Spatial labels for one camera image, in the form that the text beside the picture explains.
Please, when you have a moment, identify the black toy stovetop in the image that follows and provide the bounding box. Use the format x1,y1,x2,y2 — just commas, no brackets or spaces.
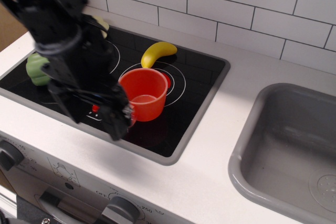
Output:
0,26,232,166

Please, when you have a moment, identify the grey sink basin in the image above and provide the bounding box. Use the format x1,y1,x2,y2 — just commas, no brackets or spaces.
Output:
228,83,335,223

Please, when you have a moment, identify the grey oven door handle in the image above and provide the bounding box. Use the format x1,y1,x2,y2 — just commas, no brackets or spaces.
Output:
37,191,101,223

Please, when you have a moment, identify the red plastic cup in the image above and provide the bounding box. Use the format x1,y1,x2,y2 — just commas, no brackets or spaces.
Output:
119,68,168,125

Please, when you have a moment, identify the green toy bell pepper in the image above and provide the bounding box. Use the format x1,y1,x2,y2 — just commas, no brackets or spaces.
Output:
26,53,50,87

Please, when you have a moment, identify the grey right oven knob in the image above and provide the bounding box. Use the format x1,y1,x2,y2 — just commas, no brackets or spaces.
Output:
101,196,140,224

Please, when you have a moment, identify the grey oven knob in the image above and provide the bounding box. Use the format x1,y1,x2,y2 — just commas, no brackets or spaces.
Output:
1,141,24,171
101,196,140,224

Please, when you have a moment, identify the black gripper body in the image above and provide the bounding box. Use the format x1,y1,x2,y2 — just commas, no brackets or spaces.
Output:
36,23,129,113

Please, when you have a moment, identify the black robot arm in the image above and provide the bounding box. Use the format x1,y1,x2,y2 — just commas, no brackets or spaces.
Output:
1,0,132,141

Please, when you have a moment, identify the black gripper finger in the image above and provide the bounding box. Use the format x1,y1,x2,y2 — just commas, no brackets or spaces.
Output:
47,80,87,123
98,103,133,141

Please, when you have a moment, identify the yellow toy banana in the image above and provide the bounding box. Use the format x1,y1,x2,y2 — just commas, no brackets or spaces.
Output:
141,41,177,68

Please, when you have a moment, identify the cream scalloped plate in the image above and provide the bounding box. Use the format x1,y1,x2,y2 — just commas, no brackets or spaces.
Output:
93,16,110,39

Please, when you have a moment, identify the grey left oven knob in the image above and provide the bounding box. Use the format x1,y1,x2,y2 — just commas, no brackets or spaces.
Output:
1,141,24,171

